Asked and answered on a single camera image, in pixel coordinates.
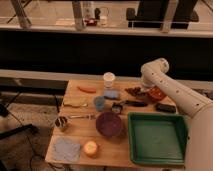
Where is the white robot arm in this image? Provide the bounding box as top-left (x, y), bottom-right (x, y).
top-left (141, 58), bottom-right (213, 171)

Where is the green plastic tray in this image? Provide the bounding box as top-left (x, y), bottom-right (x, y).
top-left (128, 113), bottom-right (188, 166)

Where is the blue cup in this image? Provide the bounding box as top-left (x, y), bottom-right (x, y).
top-left (93, 96), bottom-right (105, 112)

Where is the blue cloth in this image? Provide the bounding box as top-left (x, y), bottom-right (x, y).
top-left (52, 138), bottom-right (81, 162)

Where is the orange round fruit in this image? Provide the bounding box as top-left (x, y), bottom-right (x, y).
top-left (83, 141), bottom-right (98, 157)

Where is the red bowl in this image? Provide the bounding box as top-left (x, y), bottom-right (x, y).
top-left (148, 87), bottom-right (166, 101)

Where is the black rectangular block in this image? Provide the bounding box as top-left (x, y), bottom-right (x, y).
top-left (155, 103), bottom-right (176, 113)

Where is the metal fork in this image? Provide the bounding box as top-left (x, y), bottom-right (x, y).
top-left (68, 114), bottom-right (96, 119)

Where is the white paper cup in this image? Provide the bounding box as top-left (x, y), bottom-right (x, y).
top-left (103, 72), bottom-right (115, 88)

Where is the black handled tool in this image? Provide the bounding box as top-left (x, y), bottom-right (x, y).
top-left (111, 100), bottom-right (147, 114)

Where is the orange carrot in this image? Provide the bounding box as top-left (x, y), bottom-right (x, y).
top-left (77, 86), bottom-right (96, 93)

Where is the wooden table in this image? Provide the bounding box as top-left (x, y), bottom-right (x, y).
top-left (45, 80), bottom-right (183, 169)

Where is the purple bowl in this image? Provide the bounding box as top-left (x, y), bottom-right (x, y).
top-left (96, 112), bottom-right (123, 138)

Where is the blue sponge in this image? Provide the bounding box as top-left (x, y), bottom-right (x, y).
top-left (104, 90), bottom-right (119, 99)

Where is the yellow banana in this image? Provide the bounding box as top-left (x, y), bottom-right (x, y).
top-left (63, 98), bottom-right (88, 108)

